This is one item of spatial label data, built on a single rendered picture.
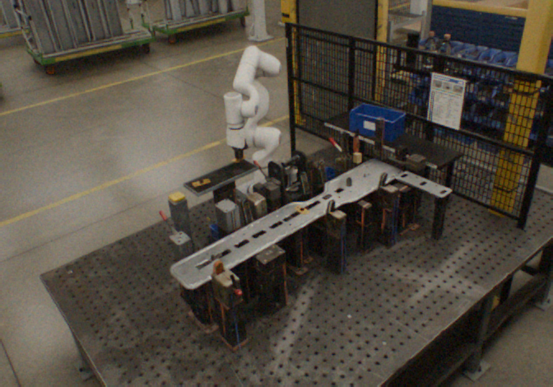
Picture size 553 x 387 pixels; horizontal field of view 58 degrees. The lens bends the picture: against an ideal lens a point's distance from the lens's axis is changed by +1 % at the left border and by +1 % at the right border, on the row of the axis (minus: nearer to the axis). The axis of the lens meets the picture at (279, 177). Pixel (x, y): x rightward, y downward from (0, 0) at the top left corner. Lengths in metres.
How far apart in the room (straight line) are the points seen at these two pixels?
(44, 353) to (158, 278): 1.12
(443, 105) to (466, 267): 0.91
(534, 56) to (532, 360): 1.68
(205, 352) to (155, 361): 0.21
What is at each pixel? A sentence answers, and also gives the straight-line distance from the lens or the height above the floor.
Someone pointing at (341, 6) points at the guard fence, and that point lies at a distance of 4.87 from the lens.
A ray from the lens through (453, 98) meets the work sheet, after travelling 2.92.
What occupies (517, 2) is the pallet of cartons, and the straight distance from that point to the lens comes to 6.80.
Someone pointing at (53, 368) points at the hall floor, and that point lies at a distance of 3.41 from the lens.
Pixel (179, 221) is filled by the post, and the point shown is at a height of 1.04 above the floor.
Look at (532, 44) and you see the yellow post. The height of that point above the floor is 1.67.
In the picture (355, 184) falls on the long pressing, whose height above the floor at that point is 1.00.
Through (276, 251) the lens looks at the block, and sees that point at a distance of 2.15.
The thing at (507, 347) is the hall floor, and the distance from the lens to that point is 3.32.
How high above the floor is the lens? 2.38
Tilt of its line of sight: 30 degrees down
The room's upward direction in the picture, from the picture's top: 4 degrees counter-clockwise
